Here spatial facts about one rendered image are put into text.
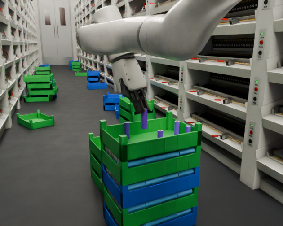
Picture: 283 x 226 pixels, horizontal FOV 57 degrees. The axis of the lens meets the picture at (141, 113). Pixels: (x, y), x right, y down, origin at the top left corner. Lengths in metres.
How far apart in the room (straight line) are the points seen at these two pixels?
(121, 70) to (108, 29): 0.14
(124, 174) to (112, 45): 0.38
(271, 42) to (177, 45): 0.77
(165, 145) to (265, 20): 0.69
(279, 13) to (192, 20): 0.79
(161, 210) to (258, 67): 0.73
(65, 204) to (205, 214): 0.59
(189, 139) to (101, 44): 0.43
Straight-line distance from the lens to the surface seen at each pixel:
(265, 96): 1.24
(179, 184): 0.95
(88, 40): 0.74
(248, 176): 1.39
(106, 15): 0.83
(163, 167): 0.88
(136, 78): 0.80
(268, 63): 1.22
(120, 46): 0.70
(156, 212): 0.95
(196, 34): 0.48
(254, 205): 1.27
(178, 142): 0.88
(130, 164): 0.82
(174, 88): 1.96
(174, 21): 0.49
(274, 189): 1.34
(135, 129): 1.01
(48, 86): 3.31
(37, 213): 1.21
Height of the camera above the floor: 0.66
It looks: 15 degrees down
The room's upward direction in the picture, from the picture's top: straight up
